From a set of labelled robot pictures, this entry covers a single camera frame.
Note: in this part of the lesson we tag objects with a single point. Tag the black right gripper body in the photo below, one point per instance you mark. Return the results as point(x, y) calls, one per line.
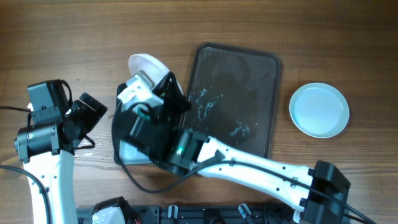
point(160, 121)

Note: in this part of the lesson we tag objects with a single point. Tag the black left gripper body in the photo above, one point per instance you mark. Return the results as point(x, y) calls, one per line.
point(84, 119)

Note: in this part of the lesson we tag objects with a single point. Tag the white plate blue stain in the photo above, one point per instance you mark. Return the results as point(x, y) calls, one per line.
point(153, 67)

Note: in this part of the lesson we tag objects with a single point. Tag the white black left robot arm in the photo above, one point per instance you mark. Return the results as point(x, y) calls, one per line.
point(46, 147)

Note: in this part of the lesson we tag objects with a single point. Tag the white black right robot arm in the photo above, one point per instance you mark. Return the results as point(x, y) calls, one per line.
point(317, 194)

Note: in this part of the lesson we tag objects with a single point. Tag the black tray with soapy water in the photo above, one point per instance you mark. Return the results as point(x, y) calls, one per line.
point(129, 155)

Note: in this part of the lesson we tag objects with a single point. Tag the brown plastic serving tray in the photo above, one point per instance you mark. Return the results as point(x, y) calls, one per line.
point(233, 92)

